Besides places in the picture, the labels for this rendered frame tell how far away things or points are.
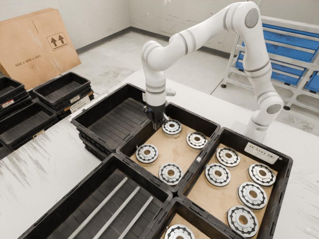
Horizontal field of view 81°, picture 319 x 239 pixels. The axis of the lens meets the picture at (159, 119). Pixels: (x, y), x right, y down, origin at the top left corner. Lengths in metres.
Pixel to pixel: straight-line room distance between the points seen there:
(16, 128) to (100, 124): 1.08
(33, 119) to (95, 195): 1.31
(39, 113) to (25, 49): 1.36
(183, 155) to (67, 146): 0.66
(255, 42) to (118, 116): 0.74
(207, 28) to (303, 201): 0.87
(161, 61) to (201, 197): 0.53
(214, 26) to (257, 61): 0.21
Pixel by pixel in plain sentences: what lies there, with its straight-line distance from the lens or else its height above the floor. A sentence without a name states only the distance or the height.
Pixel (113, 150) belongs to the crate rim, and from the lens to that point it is 0.80.
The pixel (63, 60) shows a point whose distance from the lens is 3.40.
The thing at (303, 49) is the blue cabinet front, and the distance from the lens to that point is 2.49.
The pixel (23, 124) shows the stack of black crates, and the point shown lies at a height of 0.38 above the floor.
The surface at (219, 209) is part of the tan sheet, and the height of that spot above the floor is 0.83.
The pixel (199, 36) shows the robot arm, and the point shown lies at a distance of 0.63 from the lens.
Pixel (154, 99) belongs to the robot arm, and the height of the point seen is 1.15.
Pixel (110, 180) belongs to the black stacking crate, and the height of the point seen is 0.83.
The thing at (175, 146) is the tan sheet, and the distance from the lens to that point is 0.91.
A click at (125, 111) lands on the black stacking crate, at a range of 1.10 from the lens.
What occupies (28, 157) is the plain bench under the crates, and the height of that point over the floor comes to 0.70.
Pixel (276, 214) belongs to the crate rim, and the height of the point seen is 0.93.
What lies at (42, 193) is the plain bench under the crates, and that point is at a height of 0.70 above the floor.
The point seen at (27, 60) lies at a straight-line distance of 3.21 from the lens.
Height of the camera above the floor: 1.56
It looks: 45 degrees down
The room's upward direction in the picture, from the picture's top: straight up
